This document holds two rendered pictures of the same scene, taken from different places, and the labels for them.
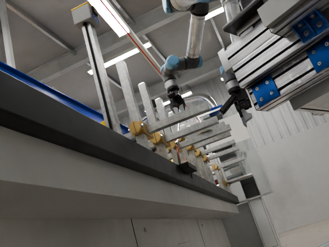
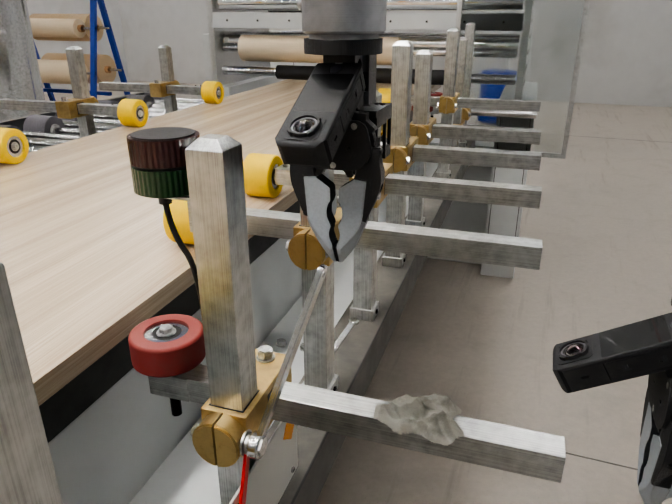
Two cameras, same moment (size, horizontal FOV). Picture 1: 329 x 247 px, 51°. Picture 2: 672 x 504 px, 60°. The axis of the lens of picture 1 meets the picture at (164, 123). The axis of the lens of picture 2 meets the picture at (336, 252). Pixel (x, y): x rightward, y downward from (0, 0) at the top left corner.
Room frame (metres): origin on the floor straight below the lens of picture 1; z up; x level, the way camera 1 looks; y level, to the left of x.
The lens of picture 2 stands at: (1.30, -0.15, 1.23)
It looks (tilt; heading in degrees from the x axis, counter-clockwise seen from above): 23 degrees down; 5
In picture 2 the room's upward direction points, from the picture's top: straight up
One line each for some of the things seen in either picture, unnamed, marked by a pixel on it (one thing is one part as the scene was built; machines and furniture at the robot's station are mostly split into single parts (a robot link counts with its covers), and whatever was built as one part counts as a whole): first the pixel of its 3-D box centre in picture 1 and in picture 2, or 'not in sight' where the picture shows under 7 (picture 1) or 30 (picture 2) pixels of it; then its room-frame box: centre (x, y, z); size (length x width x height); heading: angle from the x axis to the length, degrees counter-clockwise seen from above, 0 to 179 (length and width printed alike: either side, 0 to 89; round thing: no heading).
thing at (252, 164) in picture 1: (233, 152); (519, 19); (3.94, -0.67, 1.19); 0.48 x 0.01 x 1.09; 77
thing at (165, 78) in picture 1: (168, 74); not in sight; (1.84, -0.11, 1.30); 0.09 x 0.08 x 0.11; 16
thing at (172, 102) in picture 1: (176, 98); (345, 105); (1.85, -0.11, 1.15); 0.09 x 0.08 x 0.12; 167
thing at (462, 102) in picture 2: (219, 166); (460, 101); (3.26, -0.37, 0.95); 0.50 x 0.04 x 0.04; 77
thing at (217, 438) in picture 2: (173, 147); (243, 403); (1.78, -0.01, 0.85); 0.14 x 0.06 x 0.05; 167
